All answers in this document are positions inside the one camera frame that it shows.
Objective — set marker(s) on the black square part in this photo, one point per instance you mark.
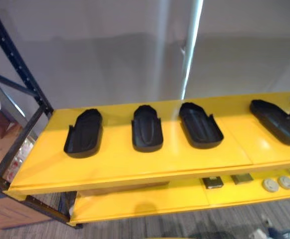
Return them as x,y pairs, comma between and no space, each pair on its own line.
212,183

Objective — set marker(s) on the grey square part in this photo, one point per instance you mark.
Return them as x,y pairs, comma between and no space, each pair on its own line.
241,178

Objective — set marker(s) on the grey round disc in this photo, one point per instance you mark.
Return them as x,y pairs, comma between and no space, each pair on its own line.
286,182
270,185

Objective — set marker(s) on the clear packets with red print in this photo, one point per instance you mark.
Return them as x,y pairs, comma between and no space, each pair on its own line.
18,159

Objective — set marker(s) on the brown cardboard box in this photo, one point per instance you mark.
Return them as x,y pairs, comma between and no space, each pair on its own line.
8,211

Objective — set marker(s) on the white vertical pole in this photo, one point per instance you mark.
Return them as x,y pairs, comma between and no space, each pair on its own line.
191,49

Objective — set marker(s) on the black metal rack frame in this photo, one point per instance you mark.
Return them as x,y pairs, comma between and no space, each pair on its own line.
15,62

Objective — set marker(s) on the yellow shelf board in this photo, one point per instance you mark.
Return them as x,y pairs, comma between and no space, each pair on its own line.
140,204
160,159

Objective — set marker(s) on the black plastic housing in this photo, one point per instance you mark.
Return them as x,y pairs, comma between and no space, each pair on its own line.
199,125
84,135
275,122
147,132

